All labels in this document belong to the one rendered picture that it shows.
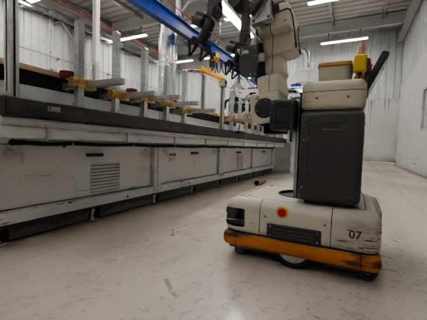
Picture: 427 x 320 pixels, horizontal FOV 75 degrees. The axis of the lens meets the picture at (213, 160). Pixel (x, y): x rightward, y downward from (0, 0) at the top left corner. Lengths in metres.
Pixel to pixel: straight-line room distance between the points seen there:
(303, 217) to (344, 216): 0.16
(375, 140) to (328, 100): 10.87
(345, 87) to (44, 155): 1.55
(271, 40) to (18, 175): 1.48
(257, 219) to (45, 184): 1.18
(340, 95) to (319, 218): 0.51
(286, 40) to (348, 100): 0.50
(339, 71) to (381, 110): 10.78
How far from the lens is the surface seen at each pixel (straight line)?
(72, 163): 1.91
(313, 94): 1.29
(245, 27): 1.99
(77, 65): 1.66
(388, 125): 12.18
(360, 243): 1.27
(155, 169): 2.42
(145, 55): 2.04
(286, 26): 1.56
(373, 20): 11.71
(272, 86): 1.50
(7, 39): 1.50
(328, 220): 1.25
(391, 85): 12.38
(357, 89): 1.28
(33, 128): 1.51
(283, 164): 6.06
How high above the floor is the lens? 0.53
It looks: 3 degrees down
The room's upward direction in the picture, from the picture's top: 2 degrees clockwise
